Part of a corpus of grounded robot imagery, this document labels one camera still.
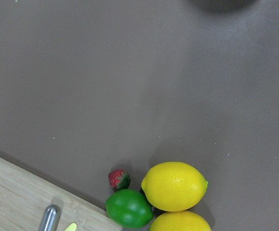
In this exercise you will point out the red strawberry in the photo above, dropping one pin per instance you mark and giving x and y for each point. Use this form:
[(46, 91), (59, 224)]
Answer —
[(119, 179)]

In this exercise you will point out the yellow lemon far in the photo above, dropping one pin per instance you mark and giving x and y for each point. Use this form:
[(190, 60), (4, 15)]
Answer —
[(174, 186)]

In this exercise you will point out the yellow lemon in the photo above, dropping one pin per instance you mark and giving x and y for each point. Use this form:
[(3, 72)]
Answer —
[(174, 186), (179, 221)]

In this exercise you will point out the green lime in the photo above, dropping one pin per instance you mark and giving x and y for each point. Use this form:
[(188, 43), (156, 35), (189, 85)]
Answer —
[(129, 208)]

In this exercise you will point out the yellow lemon near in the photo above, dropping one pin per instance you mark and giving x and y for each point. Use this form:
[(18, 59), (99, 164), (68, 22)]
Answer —
[(179, 221)]

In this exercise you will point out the yellow plastic knife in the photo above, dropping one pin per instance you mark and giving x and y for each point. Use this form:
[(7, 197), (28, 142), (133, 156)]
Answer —
[(71, 227)]

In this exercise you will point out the steel muddler rod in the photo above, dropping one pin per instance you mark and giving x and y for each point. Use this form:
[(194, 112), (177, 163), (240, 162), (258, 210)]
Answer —
[(50, 218)]

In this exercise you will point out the bamboo cutting board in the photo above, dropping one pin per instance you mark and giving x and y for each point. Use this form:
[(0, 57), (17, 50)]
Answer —
[(24, 197)]

